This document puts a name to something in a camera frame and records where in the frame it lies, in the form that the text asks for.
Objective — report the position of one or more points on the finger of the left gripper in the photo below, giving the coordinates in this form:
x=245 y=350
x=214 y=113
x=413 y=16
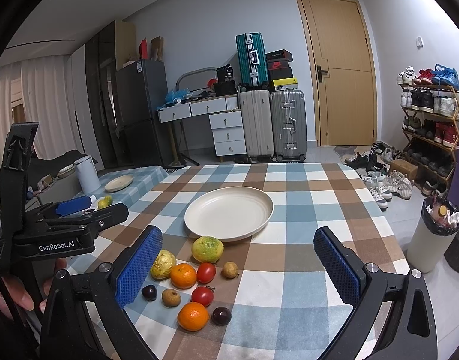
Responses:
x=73 y=206
x=102 y=217

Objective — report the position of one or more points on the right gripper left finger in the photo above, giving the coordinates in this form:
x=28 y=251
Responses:
x=67 y=328

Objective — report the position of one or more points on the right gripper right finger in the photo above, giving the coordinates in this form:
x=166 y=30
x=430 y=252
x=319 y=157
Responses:
x=409 y=330

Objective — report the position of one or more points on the dark plum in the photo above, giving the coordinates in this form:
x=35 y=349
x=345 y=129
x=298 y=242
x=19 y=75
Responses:
x=149 y=292
x=221 y=316

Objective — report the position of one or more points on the yellow wrinkled citrus fruit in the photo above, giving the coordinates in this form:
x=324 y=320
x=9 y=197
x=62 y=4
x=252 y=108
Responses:
x=162 y=266

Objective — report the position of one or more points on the brown longan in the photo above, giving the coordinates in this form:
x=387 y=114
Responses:
x=230 y=270
x=171 y=298

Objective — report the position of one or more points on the orange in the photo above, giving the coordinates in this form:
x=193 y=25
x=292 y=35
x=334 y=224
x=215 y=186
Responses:
x=193 y=317
x=183 y=276

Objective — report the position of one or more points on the green-yellow citrus fruit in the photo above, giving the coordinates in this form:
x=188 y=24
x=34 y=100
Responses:
x=207 y=249

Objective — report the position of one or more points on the red tomato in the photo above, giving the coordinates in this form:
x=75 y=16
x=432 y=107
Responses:
x=206 y=272
x=203 y=295

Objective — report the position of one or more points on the left hand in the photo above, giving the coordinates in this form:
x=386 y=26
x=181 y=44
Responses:
x=21 y=297

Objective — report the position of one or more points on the small cream plate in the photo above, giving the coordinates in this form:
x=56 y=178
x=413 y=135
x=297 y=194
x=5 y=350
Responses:
x=119 y=183

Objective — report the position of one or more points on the white trash bin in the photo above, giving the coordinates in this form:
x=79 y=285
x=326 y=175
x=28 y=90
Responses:
x=435 y=231

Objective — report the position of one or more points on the large cream plate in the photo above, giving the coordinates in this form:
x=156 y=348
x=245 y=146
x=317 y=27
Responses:
x=229 y=214

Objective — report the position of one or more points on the black refrigerator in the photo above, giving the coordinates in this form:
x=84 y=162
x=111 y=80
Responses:
x=141 y=90

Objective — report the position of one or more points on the checkered tablecloth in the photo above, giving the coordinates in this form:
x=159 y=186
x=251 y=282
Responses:
x=283 y=303

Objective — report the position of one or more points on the white drawer desk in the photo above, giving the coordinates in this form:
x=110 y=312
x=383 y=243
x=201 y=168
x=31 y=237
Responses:
x=225 y=119

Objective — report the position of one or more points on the beige suitcase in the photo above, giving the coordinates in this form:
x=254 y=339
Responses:
x=257 y=123

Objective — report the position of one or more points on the wooden shoe rack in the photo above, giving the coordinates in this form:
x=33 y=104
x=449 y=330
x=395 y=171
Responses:
x=431 y=126

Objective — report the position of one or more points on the teal suitcase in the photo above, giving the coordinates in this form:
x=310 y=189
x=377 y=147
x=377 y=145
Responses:
x=252 y=60

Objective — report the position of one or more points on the silver suitcase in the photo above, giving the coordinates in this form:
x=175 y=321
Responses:
x=289 y=125

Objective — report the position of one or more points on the stacked shoe boxes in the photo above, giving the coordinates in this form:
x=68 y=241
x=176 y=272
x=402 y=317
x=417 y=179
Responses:
x=279 y=70

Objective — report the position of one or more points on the wooden door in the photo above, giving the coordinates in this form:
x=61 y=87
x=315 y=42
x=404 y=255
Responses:
x=342 y=67

